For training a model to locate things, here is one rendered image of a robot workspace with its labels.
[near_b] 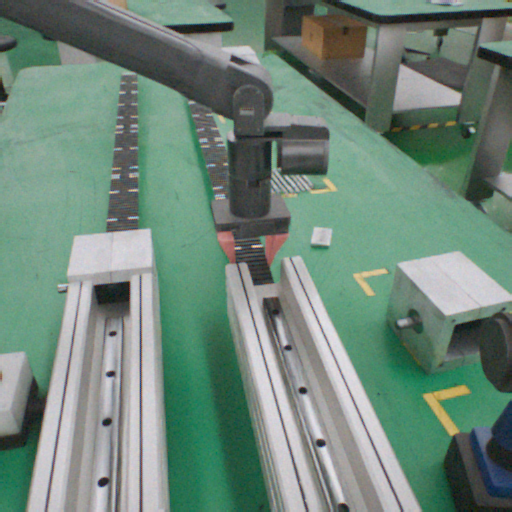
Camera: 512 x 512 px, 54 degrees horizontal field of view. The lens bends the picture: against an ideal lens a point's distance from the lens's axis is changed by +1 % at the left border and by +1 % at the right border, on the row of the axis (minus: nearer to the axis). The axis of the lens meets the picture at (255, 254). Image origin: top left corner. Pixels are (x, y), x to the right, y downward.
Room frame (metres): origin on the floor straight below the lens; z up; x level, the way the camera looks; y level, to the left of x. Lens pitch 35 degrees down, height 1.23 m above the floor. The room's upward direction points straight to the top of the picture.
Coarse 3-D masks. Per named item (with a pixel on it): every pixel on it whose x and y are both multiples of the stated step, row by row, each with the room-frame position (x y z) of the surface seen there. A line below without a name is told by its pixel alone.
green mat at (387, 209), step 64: (0, 128) 1.21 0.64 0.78; (64, 128) 1.21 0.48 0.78; (192, 128) 1.21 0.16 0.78; (0, 192) 0.86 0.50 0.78; (64, 192) 0.86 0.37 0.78; (192, 192) 0.87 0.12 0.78; (384, 192) 0.86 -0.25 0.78; (448, 192) 0.86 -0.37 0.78; (0, 256) 0.65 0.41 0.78; (64, 256) 0.65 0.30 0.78; (192, 256) 0.65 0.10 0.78; (320, 256) 0.65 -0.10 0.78; (384, 256) 0.65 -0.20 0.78; (0, 320) 0.50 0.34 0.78; (192, 320) 0.49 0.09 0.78; (384, 320) 0.50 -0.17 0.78; (192, 384) 0.39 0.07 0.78; (384, 384) 0.39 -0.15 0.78; (448, 384) 0.39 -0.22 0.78; (192, 448) 0.30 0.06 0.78; (256, 448) 0.30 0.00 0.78
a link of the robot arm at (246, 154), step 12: (228, 132) 0.60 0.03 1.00; (264, 132) 0.58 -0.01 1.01; (276, 132) 0.58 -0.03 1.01; (228, 144) 0.58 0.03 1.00; (240, 144) 0.56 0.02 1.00; (252, 144) 0.56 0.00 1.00; (264, 144) 0.57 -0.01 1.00; (276, 144) 0.60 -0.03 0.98; (228, 156) 0.58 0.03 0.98; (240, 156) 0.56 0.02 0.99; (252, 156) 0.56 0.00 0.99; (264, 156) 0.57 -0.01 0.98; (276, 156) 0.59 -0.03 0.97; (228, 168) 0.58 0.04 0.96; (240, 168) 0.56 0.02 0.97; (252, 168) 0.56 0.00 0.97; (264, 168) 0.57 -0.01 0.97; (252, 180) 0.57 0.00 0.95
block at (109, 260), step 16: (80, 240) 0.55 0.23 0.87; (96, 240) 0.55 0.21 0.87; (112, 240) 0.55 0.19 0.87; (128, 240) 0.55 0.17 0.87; (144, 240) 0.55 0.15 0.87; (80, 256) 0.51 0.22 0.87; (96, 256) 0.51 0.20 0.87; (112, 256) 0.51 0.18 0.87; (128, 256) 0.51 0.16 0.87; (144, 256) 0.51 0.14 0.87; (80, 272) 0.48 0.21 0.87; (96, 272) 0.48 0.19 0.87; (112, 272) 0.48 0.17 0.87; (128, 272) 0.48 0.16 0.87; (144, 272) 0.49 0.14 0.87; (64, 288) 0.50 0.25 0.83; (96, 288) 0.49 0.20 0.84; (112, 288) 0.49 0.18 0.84; (128, 288) 0.50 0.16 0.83
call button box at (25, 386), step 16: (16, 352) 0.38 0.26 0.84; (0, 368) 0.36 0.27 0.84; (16, 368) 0.36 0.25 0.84; (0, 384) 0.34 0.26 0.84; (16, 384) 0.34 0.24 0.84; (32, 384) 0.37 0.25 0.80; (0, 400) 0.32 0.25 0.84; (16, 400) 0.32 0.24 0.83; (32, 400) 0.35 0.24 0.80; (0, 416) 0.30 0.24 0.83; (16, 416) 0.31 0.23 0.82; (32, 416) 0.34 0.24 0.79; (0, 432) 0.30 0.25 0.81; (16, 432) 0.30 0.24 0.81; (0, 448) 0.30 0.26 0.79
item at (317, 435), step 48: (240, 288) 0.46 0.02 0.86; (288, 288) 0.48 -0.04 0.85; (240, 336) 0.40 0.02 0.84; (288, 336) 0.41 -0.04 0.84; (336, 336) 0.38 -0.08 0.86; (288, 384) 0.34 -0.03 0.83; (336, 384) 0.31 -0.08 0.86; (288, 432) 0.26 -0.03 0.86; (336, 432) 0.29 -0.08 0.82; (288, 480) 0.22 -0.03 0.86; (336, 480) 0.23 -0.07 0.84; (384, 480) 0.22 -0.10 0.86
